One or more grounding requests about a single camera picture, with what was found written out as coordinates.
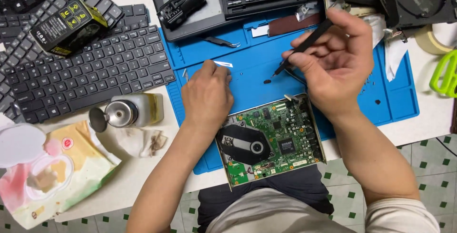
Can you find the person's left hand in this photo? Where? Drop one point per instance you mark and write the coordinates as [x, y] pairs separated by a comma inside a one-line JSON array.
[[205, 97]]

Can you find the person's right hand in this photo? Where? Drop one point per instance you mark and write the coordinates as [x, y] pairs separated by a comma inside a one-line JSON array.
[[339, 72]]

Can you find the person's left fingers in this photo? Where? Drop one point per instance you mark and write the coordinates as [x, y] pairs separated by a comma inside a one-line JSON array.
[[218, 71]]

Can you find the black precision screwdriver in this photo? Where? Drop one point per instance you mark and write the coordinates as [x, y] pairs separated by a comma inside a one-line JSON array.
[[314, 38]]

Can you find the white flat blade strip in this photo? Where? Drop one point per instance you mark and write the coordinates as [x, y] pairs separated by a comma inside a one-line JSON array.
[[224, 64]]

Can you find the black tweezers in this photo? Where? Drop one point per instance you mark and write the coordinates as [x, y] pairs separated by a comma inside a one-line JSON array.
[[219, 41]]

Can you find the blue silicone repair mat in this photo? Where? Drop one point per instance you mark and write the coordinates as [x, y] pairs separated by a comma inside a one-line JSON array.
[[257, 72]]

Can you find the small black oval part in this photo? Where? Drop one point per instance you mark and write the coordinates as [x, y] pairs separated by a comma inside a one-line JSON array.
[[267, 82]]

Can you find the small white card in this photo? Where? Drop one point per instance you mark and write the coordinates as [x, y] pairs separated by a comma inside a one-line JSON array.
[[260, 31]]

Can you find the black flashlight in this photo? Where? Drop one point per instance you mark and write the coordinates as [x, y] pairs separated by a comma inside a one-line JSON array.
[[180, 6]]

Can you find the brown sandpaper strip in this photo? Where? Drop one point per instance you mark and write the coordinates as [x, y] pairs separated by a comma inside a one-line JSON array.
[[292, 25]]

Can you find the optical drive green circuit board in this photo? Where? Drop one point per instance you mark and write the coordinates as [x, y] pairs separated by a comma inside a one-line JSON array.
[[282, 136]]

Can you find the alcohol dispenser bottle metal cap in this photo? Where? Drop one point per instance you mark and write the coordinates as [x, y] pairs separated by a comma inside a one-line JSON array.
[[132, 111]]

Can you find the black keyboard under box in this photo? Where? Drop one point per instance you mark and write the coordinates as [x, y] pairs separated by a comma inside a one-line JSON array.
[[134, 13]]

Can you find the stained white tissue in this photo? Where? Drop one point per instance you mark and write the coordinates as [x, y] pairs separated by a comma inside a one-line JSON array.
[[141, 142]]

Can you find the large black laptop keyboard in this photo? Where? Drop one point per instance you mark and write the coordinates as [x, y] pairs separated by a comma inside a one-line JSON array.
[[89, 72]]

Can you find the black shorts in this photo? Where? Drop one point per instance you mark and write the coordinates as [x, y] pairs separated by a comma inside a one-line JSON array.
[[285, 186]]

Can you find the scatter of tiny screws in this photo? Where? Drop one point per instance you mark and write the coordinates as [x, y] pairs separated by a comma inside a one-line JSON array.
[[366, 83]]

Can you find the black yellow cardboard box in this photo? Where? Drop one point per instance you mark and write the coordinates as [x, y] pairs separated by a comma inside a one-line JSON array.
[[68, 25]]

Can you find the beige shirt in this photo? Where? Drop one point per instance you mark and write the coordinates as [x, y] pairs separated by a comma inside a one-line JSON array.
[[285, 215]]

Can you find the crumpled white paper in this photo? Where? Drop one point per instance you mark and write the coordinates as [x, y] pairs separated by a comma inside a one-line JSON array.
[[394, 52]]

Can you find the wet wipes packet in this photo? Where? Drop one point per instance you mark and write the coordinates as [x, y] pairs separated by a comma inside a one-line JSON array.
[[53, 175]]

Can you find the masking tape roll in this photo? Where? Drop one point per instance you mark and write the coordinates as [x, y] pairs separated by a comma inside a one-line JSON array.
[[430, 42]]

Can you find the lime green plastic tool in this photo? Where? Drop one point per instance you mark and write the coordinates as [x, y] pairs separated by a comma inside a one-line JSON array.
[[444, 77]]

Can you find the small metal bracket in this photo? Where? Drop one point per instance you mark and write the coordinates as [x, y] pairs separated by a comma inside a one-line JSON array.
[[305, 12]]

